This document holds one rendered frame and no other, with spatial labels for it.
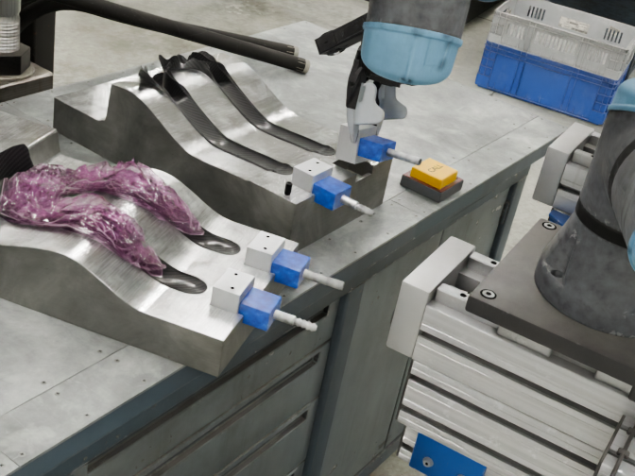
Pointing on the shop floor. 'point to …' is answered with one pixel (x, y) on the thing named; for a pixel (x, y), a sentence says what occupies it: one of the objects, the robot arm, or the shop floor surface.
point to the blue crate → (547, 83)
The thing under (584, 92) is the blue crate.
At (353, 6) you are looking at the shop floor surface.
